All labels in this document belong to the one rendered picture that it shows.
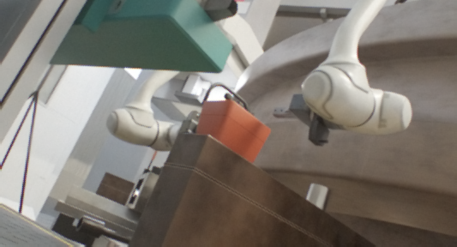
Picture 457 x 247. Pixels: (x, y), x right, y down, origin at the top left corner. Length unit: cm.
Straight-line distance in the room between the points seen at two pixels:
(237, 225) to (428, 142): 79
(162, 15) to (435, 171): 118
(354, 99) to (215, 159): 42
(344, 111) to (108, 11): 50
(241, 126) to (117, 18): 58
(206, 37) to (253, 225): 71
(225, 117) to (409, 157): 76
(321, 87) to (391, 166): 82
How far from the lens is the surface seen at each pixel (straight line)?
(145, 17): 65
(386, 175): 160
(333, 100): 84
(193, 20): 64
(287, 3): 632
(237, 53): 438
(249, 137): 119
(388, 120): 97
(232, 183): 114
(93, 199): 229
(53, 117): 432
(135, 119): 138
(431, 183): 154
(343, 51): 92
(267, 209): 126
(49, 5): 68
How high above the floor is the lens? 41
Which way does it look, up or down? 19 degrees up
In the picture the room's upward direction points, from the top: 22 degrees clockwise
